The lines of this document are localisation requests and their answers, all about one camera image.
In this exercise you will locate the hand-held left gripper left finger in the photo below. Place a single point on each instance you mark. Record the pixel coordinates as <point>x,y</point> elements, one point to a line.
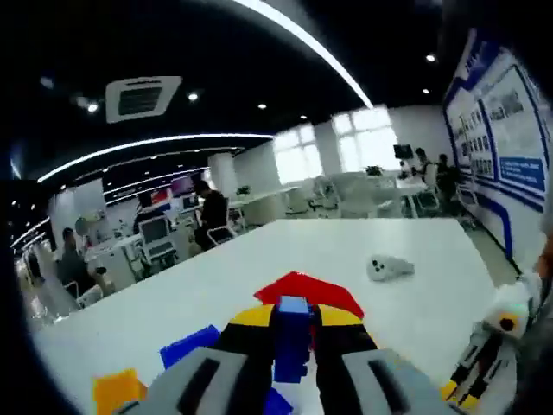
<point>242,346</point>

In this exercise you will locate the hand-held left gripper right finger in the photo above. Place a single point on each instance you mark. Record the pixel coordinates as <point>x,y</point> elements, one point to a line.
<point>345,346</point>

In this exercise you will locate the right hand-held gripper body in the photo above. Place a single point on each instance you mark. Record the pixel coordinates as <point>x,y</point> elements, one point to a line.
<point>512,311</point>

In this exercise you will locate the blue toy block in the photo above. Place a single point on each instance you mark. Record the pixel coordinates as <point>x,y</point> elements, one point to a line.
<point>291,341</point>

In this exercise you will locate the blue plastic bin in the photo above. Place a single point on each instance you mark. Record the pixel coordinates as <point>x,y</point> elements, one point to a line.
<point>188,348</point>

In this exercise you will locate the red plastic bin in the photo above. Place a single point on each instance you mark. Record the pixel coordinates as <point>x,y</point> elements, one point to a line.
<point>307,289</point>

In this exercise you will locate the yellow plastic bin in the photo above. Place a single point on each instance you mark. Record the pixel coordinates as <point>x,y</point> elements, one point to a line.
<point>116,391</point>

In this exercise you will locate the white handheld controller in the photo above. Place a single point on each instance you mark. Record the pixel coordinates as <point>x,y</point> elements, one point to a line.
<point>389,269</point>

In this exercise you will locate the grey mesh office chair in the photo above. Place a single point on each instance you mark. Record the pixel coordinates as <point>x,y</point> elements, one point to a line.
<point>156,238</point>

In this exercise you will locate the potted green plant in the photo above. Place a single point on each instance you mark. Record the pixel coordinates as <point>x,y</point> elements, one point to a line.
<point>243,190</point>
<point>373,170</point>

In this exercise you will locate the purple screen monitor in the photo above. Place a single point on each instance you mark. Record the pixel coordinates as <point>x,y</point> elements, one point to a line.
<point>182,186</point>

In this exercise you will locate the black monitor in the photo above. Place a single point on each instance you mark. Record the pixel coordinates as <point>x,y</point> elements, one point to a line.
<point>403,151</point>

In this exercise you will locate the ceiling air conditioner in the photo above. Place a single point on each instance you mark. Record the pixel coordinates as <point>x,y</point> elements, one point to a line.
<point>142,99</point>

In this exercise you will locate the blue white wall poster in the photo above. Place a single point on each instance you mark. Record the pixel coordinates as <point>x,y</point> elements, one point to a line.
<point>505,129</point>

